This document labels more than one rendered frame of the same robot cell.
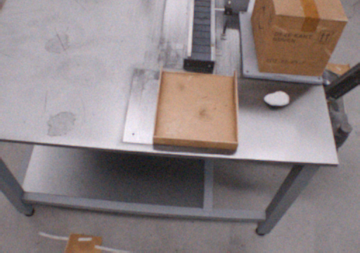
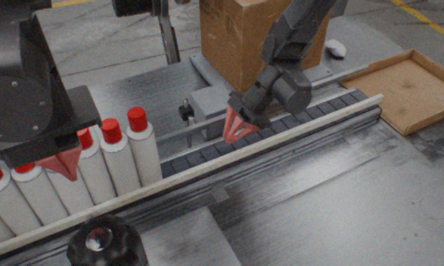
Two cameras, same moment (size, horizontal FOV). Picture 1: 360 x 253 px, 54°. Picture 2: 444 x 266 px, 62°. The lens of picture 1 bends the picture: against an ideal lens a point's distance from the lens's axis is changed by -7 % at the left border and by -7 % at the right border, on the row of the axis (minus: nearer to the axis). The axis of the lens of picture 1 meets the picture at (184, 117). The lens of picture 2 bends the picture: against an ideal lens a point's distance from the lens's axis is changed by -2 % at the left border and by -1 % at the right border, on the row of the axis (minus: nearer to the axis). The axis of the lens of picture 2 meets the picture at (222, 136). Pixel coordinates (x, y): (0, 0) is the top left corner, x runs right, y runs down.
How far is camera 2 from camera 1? 1.74 m
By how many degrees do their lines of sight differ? 66
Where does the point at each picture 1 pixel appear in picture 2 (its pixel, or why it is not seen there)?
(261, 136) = (379, 50)
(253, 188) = not seen: hidden behind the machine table
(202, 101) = (396, 91)
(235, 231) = not seen: hidden behind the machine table
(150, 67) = (411, 148)
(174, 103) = (424, 106)
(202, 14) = (291, 125)
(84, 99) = not seen: outside the picture
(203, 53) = (355, 97)
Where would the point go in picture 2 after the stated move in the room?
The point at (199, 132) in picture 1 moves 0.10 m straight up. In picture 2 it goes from (426, 80) to (439, 53)
